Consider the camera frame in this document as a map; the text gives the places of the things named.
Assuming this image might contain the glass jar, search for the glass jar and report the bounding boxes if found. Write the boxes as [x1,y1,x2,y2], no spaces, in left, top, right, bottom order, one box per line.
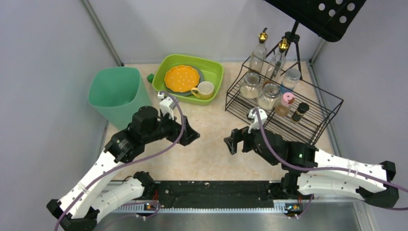
[240,72,261,99]
[257,83,280,110]

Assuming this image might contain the pink lid spice jar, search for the pink lid spice jar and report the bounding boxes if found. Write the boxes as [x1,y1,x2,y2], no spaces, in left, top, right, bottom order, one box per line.
[274,92,295,117]

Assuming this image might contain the yellow and white mug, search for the yellow and white mug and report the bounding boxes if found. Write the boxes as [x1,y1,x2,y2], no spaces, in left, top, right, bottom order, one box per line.
[191,81,215,100]

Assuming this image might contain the yellow scalloped plate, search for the yellow scalloped plate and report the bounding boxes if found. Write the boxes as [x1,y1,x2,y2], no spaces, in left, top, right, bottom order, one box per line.
[164,65,201,94]

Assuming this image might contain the grey-blue plate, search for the grey-blue plate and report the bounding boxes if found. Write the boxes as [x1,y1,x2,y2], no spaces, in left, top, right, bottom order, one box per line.
[166,65,204,97]

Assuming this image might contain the black lid spice jar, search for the black lid spice jar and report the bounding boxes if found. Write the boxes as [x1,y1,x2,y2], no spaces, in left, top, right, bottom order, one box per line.
[291,103,309,123]

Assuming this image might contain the teal trash bin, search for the teal trash bin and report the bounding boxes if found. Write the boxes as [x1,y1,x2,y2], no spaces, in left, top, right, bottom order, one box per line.
[88,66,152,130]

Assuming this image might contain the silver lid blue label jar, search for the silver lid blue label jar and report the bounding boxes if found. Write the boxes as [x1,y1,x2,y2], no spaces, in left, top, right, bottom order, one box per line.
[280,68,301,94]

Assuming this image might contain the gold top oil bottle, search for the gold top oil bottle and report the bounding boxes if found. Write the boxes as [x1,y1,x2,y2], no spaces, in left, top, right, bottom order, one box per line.
[265,38,289,80]
[248,27,268,74]

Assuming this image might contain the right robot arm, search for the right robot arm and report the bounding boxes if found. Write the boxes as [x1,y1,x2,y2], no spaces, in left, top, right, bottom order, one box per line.
[224,127,399,208]

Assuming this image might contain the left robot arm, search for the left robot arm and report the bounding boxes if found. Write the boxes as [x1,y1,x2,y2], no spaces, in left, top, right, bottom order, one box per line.
[47,106,200,231]

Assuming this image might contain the green plastic basin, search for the green plastic basin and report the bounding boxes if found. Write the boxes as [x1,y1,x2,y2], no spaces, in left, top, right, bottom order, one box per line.
[152,54,224,106]

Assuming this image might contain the green toy cube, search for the green toy cube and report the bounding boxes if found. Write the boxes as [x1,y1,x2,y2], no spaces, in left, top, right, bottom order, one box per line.
[147,74,154,84]

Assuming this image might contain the black tripod stand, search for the black tripod stand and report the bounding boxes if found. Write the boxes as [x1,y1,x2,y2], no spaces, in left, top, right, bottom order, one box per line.
[265,21,303,80]

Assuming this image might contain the black perforated tray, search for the black perforated tray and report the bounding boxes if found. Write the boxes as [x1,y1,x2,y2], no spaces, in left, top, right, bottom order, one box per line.
[267,0,366,42]

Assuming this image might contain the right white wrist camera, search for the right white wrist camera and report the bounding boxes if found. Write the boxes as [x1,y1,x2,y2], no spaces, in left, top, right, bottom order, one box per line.
[247,107,268,134]

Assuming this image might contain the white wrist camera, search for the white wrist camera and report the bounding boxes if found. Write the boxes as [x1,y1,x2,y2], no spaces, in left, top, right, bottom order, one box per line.
[247,107,268,134]
[157,92,179,120]

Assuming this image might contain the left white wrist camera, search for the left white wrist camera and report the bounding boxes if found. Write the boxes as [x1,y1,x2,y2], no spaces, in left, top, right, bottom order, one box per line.
[157,92,179,120]

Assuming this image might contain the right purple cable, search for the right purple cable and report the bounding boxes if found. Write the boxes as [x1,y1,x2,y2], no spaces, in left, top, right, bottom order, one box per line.
[253,108,408,219]

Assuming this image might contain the purple cable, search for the purple cable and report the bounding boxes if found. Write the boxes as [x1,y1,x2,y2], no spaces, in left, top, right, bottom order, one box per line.
[253,108,408,219]
[54,90,187,231]

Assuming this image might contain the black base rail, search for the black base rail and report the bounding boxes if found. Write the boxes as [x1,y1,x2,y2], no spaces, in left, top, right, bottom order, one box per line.
[105,180,319,214]

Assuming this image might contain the black wire rack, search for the black wire rack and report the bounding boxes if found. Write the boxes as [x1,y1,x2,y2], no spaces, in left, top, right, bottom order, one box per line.
[225,60,344,148]

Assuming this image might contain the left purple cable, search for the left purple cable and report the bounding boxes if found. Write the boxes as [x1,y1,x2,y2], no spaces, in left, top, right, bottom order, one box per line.
[54,90,187,231]

